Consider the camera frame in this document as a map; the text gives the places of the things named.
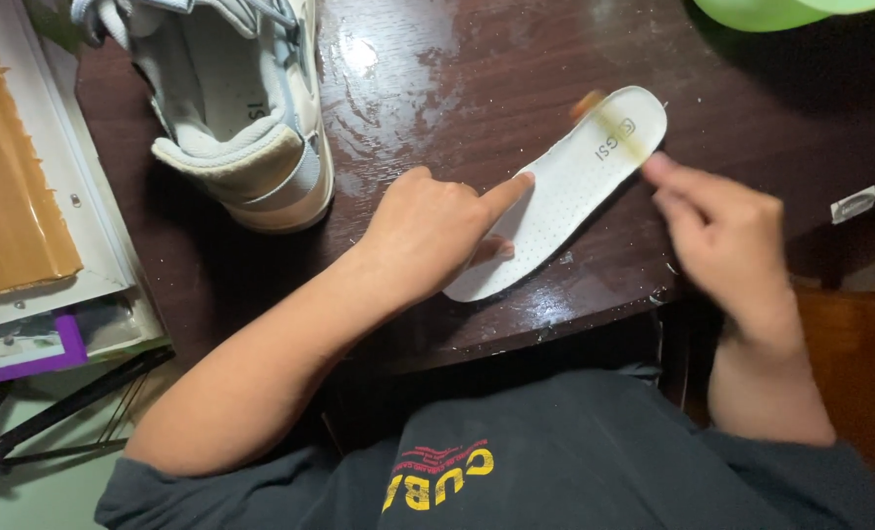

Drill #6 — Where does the purple framed picture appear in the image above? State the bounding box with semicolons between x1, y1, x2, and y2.
0;309;88;389

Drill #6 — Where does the small white sticker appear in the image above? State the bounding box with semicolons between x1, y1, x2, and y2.
829;185;875;225

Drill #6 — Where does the yellow toothbrush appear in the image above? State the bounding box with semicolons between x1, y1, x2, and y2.
569;90;654;166

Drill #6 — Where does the green plastic basin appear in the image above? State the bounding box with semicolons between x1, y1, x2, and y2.
691;0;875;33

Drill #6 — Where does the white frame with brown panel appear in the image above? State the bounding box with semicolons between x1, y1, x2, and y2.
0;0;169;362

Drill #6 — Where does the white perforated shoe insole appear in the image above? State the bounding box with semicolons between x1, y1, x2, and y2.
442;85;668;303

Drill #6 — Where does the person's right hand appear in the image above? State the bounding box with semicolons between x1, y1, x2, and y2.
641;152;795;341

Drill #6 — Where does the white and grey sneaker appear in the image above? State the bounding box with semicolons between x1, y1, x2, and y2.
69;0;335;235

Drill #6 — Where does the person's dark grey printed shirt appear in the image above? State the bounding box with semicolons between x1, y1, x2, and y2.
94;368;875;530

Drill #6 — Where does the person's left hand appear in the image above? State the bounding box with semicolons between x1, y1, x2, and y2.
358;166;536;295

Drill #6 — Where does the black metal stand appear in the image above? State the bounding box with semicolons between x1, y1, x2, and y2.
0;346;177;479

